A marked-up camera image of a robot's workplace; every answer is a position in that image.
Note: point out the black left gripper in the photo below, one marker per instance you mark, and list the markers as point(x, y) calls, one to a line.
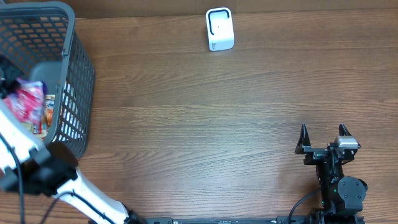
point(13, 73)

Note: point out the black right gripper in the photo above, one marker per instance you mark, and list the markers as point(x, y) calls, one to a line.
point(314, 154)

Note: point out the red purple pad pack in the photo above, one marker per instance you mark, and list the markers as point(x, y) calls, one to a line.
point(25, 99)

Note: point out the yellow white snack bag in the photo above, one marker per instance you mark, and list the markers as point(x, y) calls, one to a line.
point(41, 129)

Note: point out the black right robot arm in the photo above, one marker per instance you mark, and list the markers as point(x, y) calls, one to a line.
point(342, 196)

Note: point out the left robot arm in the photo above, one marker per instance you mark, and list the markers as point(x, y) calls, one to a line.
point(30, 167)

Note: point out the white barcode scanner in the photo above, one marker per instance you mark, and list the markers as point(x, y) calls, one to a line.
point(219, 25)

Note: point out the dark grey plastic basket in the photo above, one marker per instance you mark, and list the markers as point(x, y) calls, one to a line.
point(40, 39)

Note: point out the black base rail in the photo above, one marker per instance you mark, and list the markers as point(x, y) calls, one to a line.
point(300, 219)

